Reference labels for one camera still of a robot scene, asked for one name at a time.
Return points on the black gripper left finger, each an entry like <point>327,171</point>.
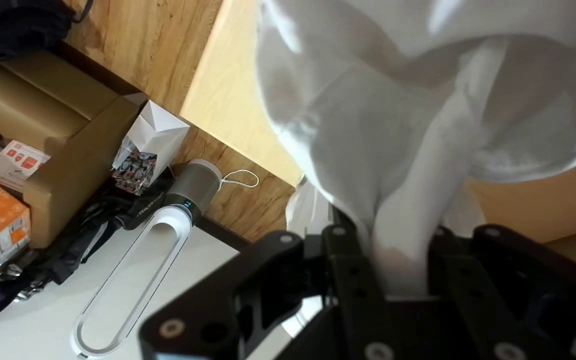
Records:
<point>260,292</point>

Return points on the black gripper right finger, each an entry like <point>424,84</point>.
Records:
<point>529,292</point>

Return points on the white short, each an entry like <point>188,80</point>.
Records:
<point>369,133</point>

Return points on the navy blue bag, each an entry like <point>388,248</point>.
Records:
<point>15,26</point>

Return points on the white bladeless loop fan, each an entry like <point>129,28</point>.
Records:
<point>198,182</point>

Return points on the brown cardboard box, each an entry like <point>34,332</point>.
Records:
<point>69,133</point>

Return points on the white red printed packet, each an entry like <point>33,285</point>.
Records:
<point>18,160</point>

